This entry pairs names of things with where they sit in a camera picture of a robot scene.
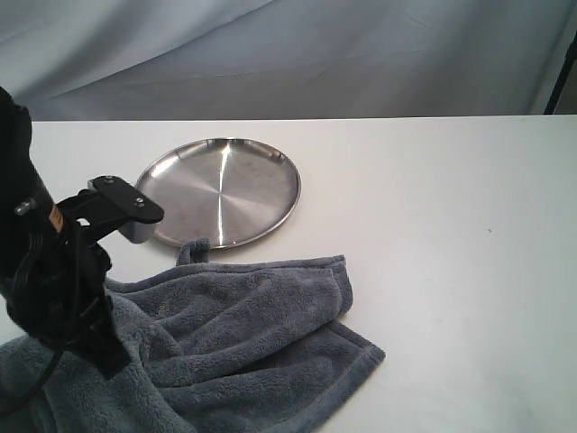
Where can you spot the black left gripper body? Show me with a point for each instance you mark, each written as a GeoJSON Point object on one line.
{"type": "Point", "coordinates": [57, 294]}

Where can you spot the grey-blue fleece towel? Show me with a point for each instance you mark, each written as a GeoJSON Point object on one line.
{"type": "Point", "coordinates": [216, 347]}

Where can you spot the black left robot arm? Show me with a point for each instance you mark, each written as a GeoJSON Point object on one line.
{"type": "Point", "coordinates": [22, 190]}

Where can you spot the round stainless steel plate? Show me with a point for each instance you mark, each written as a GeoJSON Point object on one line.
{"type": "Point", "coordinates": [231, 191]}

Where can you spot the grey backdrop curtain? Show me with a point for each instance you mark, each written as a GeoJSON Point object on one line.
{"type": "Point", "coordinates": [233, 60]}

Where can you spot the black backdrop stand pole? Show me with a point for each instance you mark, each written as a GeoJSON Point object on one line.
{"type": "Point", "coordinates": [564, 89]}

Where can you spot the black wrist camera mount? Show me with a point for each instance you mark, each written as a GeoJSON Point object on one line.
{"type": "Point", "coordinates": [110, 204]}

